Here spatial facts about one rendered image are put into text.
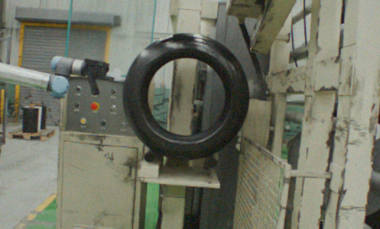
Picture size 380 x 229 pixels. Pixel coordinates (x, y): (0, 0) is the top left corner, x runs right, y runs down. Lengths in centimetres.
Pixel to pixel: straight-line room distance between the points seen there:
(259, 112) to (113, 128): 93
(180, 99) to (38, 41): 970
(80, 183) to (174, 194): 65
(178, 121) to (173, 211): 51
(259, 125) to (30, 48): 1007
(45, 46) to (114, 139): 923
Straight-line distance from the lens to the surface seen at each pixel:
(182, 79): 189
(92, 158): 223
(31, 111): 791
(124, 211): 227
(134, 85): 153
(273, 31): 166
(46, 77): 158
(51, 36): 1127
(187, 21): 193
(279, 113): 190
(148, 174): 157
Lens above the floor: 118
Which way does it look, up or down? 3 degrees down
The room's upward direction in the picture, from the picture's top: 5 degrees clockwise
